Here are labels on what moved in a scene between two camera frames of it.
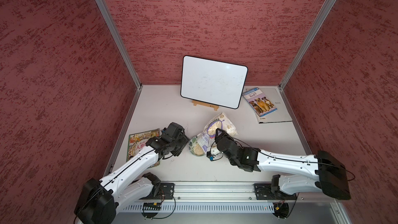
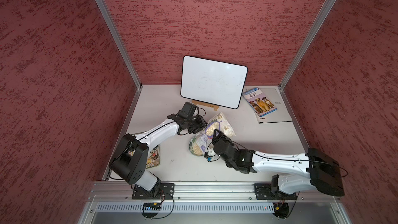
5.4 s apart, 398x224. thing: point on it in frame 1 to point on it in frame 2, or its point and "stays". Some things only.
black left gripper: [184, 139] to [201, 125]
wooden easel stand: [205, 104] stays
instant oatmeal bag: [206, 139] stays
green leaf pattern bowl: [195, 148] stays
